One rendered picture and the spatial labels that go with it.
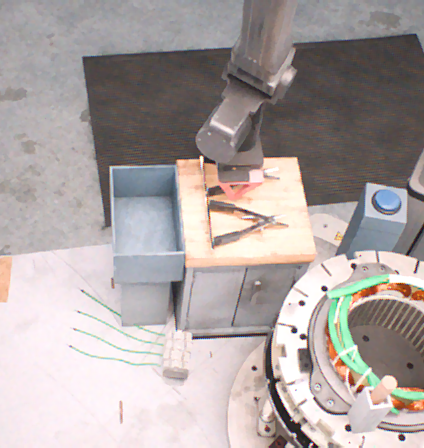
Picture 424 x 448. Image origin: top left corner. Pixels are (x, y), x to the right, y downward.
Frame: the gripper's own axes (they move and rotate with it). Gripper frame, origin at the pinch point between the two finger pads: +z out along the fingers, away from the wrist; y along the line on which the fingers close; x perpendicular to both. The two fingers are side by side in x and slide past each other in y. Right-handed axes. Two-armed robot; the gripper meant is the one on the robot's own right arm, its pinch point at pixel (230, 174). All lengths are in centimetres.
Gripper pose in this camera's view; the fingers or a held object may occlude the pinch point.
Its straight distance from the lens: 123.3
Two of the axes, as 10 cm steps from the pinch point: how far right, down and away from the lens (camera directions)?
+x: 9.9, -0.5, 1.4
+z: -1.0, 5.4, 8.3
